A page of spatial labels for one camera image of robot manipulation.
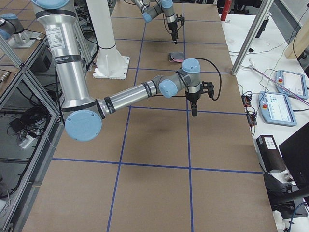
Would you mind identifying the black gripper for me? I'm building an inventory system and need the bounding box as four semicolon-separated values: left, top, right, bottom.
186;91;201;117
167;21;178;44

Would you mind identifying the pink towel with grey back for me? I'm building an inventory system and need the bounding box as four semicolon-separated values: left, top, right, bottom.
168;51;184;63

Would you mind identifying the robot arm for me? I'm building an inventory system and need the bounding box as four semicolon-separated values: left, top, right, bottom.
125;0;185;44
32;0;201;142

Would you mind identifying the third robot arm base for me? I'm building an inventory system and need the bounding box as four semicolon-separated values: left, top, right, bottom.
0;13;41;49

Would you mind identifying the red bottle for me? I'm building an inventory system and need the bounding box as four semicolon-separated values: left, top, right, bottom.
220;0;232;21

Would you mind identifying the reacher grabber stick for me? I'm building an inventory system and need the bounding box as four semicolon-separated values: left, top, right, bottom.
248;59;309;106

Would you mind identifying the near blue teach pendant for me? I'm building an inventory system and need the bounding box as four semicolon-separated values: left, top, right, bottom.
258;91;297;127

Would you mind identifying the blue teach pendant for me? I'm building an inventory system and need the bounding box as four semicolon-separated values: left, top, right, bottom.
258;91;297;127
276;70;309;100

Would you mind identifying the black box with label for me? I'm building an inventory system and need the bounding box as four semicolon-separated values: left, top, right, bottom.
256;135;286;173

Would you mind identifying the far blue teach pendant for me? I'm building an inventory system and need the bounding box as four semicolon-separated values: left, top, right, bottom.
276;70;309;100

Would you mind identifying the black monitor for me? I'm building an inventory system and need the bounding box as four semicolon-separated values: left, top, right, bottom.
279;123;309;186

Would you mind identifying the white power strip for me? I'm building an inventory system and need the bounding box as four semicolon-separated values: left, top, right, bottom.
18;135;35;149

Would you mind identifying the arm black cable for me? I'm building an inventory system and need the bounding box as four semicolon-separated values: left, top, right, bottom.
154;57;223;101
162;9;185;37

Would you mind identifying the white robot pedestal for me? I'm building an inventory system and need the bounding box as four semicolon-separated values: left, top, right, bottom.
86;0;130;79

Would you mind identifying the aluminium frame post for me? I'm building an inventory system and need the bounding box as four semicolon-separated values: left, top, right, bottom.
231;0;274;76

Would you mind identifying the aluminium frame rack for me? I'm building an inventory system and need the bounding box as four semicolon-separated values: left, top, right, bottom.
0;33;64;232

